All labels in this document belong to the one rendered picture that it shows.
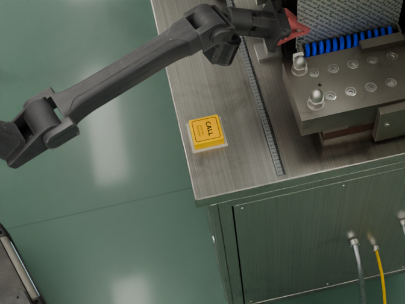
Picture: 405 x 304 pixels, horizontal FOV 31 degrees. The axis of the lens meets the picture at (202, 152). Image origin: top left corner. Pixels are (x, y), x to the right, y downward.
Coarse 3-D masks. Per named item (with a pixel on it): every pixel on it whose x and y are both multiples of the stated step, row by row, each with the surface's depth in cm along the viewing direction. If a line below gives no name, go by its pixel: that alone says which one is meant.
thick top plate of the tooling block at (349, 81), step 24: (288, 72) 160; (312, 72) 160; (336, 72) 158; (360, 72) 158; (384, 72) 157; (288, 96) 163; (336, 96) 155; (360, 96) 155; (384, 96) 154; (312, 120) 153; (336, 120) 155; (360, 120) 157
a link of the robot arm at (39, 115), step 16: (32, 112) 140; (48, 112) 140; (0, 128) 135; (16, 128) 140; (32, 128) 140; (48, 128) 138; (0, 144) 136; (16, 144) 138; (32, 144) 139; (16, 160) 140
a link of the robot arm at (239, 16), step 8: (224, 8) 151; (232, 8) 150; (240, 8) 151; (232, 16) 149; (240, 16) 150; (248, 16) 150; (240, 24) 150; (248, 24) 150; (240, 32) 151; (248, 32) 152; (232, 40) 153
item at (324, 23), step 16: (304, 0) 151; (320, 0) 152; (336, 0) 153; (352, 0) 154; (368, 0) 155; (384, 0) 156; (400, 0) 157; (304, 16) 155; (320, 16) 156; (336, 16) 157; (352, 16) 158; (368, 16) 159; (384, 16) 161; (320, 32) 161; (336, 32) 162; (352, 32) 163
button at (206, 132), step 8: (192, 120) 168; (200, 120) 168; (208, 120) 168; (216, 120) 168; (192, 128) 167; (200, 128) 167; (208, 128) 167; (216, 128) 166; (192, 136) 166; (200, 136) 166; (208, 136) 165; (216, 136) 165; (200, 144) 165; (208, 144) 166; (216, 144) 166
